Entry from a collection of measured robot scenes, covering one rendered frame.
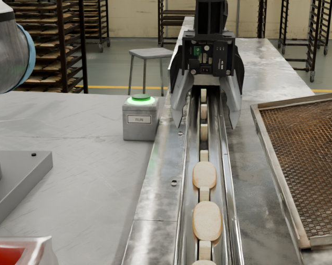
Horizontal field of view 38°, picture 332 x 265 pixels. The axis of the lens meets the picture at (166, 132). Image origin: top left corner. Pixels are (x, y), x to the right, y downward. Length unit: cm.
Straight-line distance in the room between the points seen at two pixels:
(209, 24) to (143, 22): 718
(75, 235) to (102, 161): 26
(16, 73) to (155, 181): 30
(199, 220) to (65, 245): 18
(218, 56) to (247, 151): 33
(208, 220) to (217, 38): 24
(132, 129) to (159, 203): 36
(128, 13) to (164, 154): 706
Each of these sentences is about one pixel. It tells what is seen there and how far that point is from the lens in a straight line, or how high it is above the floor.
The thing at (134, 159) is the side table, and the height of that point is 82.
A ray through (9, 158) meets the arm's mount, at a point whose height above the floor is 85.
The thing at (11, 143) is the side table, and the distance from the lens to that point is 103.
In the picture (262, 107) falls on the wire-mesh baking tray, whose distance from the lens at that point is 98.
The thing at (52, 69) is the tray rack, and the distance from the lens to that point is 320.
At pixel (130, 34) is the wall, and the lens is 787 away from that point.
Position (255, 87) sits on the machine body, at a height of 82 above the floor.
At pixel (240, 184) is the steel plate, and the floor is 82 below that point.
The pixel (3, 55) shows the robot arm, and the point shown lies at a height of 103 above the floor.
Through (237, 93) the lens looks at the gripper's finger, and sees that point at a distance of 73.
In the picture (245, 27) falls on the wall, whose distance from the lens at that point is 781.
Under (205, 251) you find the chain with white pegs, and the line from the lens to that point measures 55.
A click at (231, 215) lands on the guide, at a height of 86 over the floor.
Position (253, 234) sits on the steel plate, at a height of 82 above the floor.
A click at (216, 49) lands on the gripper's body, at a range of 66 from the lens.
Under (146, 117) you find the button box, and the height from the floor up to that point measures 87.
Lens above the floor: 116
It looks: 19 degrees down
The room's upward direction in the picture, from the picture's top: straight up
